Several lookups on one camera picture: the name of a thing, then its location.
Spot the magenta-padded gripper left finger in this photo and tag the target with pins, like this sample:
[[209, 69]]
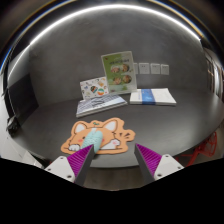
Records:
[[61, 167]]

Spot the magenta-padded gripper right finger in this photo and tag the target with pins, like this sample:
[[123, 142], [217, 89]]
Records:
[[166, 166]]

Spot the mint green computer mouse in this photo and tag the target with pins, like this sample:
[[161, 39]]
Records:
[[92, 139]]

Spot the orange corgi-shaped mouse pad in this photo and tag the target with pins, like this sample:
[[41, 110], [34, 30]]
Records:
[[113, 135]]

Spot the white book with blue band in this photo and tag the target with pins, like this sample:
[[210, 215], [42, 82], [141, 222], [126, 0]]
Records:
[[153, 96]]

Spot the grey striped book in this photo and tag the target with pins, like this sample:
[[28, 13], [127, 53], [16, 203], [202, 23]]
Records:
[[100, 105]]

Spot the black flat panel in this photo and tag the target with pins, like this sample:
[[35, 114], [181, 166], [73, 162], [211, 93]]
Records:
[[21, 95]]

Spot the dark framed glass partition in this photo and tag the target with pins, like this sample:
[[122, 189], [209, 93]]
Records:
[[213, 73]]

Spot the green illustrated booklet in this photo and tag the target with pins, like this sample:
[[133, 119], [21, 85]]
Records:
[[119, 73]]

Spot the white ceiling light strip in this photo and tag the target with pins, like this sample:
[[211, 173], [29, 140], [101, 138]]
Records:
[[110, 6]]

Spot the white wall socket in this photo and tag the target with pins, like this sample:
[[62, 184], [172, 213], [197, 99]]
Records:
[[135, 68], [164, 69], [155, 69], [144, 68]]

